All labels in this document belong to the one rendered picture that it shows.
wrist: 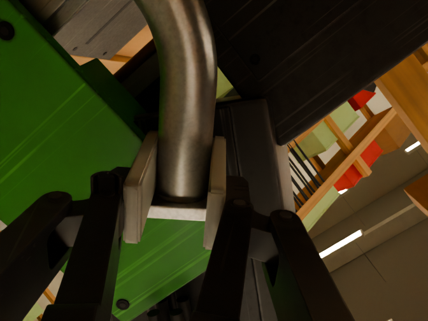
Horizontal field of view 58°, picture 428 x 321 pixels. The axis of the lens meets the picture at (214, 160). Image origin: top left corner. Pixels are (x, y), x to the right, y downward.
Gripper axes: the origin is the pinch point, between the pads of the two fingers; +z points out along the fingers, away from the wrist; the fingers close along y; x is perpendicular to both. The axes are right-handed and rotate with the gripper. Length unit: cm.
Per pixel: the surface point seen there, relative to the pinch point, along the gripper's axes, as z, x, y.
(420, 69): 73, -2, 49
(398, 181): 782, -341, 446
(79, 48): 60, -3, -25
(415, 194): 44, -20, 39
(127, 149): 4.3, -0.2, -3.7
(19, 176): 4.4, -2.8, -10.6
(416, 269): 458, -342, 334
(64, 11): 6.5, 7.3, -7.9
